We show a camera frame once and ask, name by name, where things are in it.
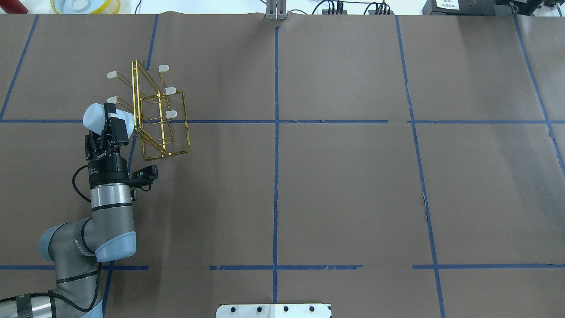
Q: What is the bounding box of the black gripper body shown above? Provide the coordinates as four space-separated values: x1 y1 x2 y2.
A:
85 132 129 189

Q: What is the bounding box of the light blue plastic cup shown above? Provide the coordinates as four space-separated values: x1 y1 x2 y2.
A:
83 103 135 137

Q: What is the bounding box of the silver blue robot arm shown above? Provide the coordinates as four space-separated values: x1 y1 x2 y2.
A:
1 102 145 318

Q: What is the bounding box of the red cylinder bottle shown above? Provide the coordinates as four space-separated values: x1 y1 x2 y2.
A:
0 0 28 14

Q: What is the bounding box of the black device box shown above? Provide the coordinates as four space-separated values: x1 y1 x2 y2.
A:
422 0 544 16

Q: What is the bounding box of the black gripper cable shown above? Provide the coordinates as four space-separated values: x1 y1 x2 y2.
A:
72 165 92 204

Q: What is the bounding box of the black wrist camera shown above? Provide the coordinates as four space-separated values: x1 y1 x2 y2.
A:
128 165 159 192

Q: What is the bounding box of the gold wire cup holder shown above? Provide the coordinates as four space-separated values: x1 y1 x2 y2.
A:
106 60 192 161

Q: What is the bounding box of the aluminium frame post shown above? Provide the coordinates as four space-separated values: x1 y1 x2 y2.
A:
262 0 288 20

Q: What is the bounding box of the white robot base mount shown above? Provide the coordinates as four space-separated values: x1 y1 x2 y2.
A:
215 303 332 318

